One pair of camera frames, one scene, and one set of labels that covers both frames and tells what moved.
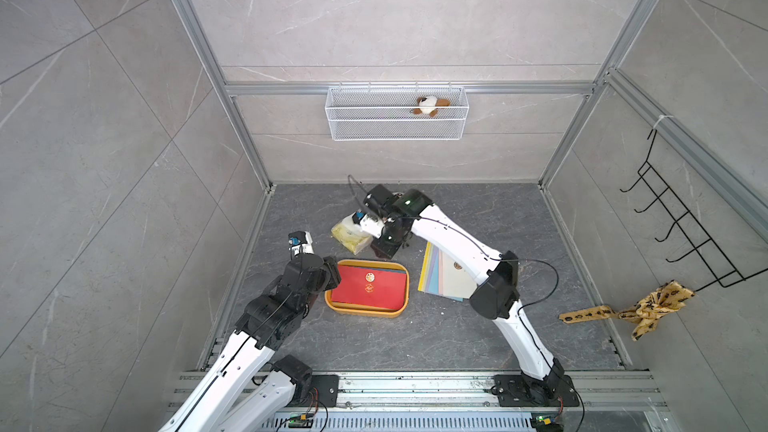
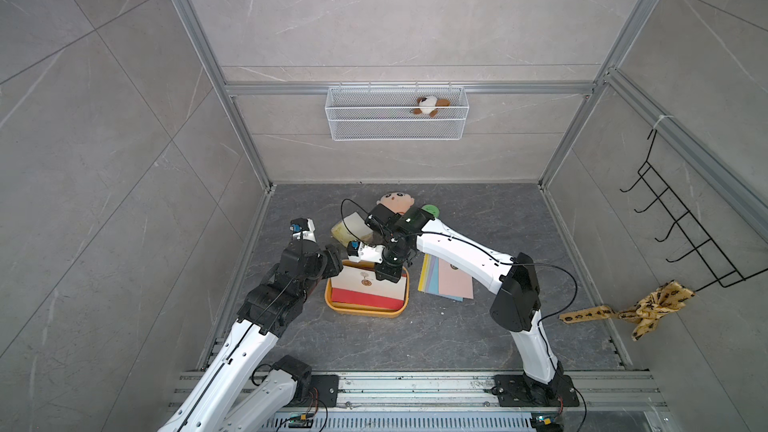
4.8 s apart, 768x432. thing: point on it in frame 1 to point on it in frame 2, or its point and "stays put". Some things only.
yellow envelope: (423, 279) stays put
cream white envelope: (457, 281) to (363, 279)
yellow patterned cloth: (646, 313) stays put
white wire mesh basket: (396, 114) stays put
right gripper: (384, 249) to (391, 274)
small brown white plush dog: (430, 101) stays put
